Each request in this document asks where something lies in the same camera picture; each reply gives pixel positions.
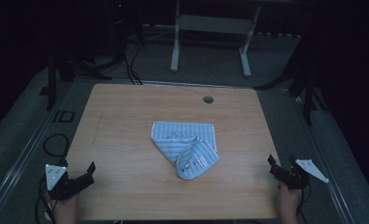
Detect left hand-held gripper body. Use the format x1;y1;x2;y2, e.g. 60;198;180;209
45;163;81;201

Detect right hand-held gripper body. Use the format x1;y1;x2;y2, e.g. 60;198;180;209
279;155;330;191

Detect blue striped towel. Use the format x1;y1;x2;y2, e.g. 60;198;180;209
149;120;221;181

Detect person's right hand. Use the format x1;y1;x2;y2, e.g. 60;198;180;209
277;184;303;224

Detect person's left hand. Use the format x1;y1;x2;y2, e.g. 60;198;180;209
50;193;81;224

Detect black metal stand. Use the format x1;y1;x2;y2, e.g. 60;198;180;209
253;62;330;126
46;52;112;112

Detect dark equipment rack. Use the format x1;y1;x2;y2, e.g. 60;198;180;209
108;0;144;58

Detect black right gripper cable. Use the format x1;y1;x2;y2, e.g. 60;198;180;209
295;182;313;222

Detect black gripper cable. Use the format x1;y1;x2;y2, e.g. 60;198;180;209
34;175;56;224
295;182;313;222

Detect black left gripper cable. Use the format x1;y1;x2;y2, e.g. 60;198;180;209
34;175;56;224

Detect black looped floor cable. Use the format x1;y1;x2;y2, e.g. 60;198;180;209
42;133;71;159

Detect black floor cables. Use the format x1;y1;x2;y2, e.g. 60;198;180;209
122;39;144;86

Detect white metal stand frame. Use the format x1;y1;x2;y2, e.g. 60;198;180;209
170;0;263;78

